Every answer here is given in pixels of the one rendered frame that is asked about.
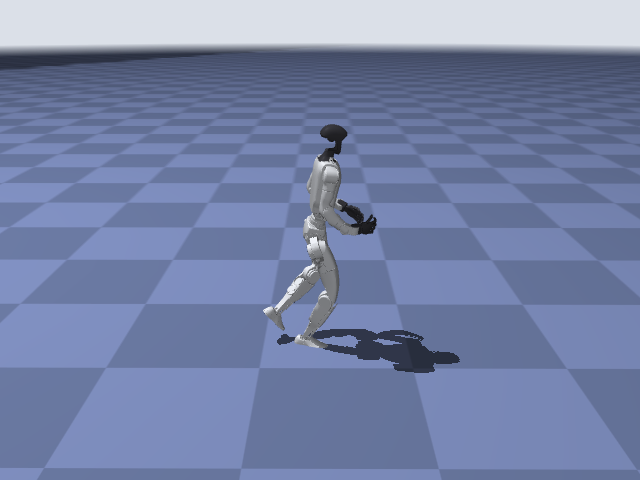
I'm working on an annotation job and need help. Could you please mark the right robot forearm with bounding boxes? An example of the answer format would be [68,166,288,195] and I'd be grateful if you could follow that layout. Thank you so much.
[323,207,359,236]

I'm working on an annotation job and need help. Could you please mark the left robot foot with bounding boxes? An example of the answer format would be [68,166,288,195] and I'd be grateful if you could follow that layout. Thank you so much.
[263,307,285,330]

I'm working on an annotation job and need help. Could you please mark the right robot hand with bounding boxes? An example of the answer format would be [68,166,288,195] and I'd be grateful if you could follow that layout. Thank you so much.
[351,215,377,235]

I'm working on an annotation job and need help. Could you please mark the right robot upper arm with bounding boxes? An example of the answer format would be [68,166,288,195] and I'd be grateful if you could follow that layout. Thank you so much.
[319,166,339,218]

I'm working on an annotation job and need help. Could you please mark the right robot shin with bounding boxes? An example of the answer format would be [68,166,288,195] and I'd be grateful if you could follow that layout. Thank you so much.
[302,295,338,340]

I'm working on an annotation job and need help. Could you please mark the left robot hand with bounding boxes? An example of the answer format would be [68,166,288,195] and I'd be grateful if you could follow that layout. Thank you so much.
[337,199,364,224]

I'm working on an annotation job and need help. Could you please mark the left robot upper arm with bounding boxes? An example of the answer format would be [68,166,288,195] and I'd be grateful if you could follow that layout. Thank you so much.
[307,154,321,194]

